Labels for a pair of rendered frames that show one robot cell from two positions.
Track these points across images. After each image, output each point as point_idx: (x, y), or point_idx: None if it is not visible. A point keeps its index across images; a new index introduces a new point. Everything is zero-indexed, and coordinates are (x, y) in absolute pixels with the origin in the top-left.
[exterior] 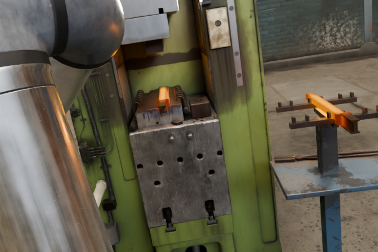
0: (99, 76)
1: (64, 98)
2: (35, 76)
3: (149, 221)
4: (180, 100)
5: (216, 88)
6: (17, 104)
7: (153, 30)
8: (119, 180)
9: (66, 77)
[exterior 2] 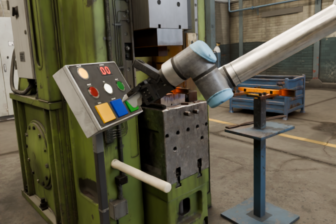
0: (123, 70)
1: (311, 44)
2: None
3: (168, 180)
4: None
5: (187, 85)
6: None
7: (175, 38)
8: (127, 157)
9: (335, 30)
